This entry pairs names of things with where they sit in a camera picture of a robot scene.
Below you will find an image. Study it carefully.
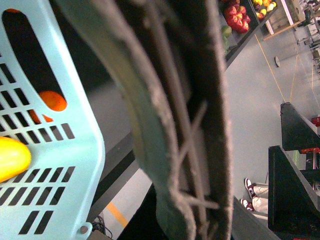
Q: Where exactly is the pale yellow mango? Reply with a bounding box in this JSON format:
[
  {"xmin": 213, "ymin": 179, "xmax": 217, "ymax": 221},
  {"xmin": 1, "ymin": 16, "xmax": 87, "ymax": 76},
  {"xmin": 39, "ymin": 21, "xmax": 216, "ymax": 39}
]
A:
[{"xmin": 0, "ymin": 136, "xmax": 32, "ymax": 183}]

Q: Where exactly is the brown basket handle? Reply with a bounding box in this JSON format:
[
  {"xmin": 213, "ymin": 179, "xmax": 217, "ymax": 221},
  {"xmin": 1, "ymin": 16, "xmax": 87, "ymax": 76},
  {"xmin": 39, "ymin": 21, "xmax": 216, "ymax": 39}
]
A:
[{"xmin": 57, "ymin": 0, "xmax": 233, "ymax": 240}]

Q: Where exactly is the teal plastic shopping basket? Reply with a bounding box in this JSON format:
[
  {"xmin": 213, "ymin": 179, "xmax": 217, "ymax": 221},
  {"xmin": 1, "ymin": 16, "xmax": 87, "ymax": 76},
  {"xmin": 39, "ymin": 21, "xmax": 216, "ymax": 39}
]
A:
[{"xmin": 0, "ymin": 0, "xmax": 105, "ymax": 240}]

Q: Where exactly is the orange tangerine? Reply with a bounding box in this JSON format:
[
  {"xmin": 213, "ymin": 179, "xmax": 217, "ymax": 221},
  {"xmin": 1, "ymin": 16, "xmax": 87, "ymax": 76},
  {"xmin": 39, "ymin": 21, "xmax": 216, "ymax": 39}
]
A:
[{"xmin": 28, "ymin": 90, "xmax": 67, "ymax": 124}]

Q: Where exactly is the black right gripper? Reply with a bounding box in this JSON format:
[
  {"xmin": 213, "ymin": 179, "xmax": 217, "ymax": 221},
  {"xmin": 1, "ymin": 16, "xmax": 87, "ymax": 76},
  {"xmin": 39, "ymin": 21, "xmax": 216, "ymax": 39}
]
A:
[{"xmin": 268, "ymin": 102, "xmax": 320, "ymax": 238}]

